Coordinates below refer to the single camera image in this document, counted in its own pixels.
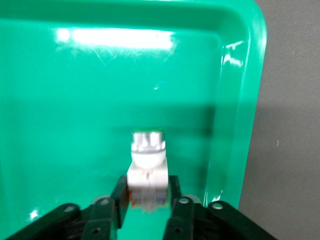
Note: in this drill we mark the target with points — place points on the green button white body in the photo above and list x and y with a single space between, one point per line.
147 165

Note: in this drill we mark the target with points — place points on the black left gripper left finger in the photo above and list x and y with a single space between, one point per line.
102 215

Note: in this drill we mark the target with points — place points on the green plastic tray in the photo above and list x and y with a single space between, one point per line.
87 100

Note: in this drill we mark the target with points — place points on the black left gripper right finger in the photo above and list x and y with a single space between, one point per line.
182 215

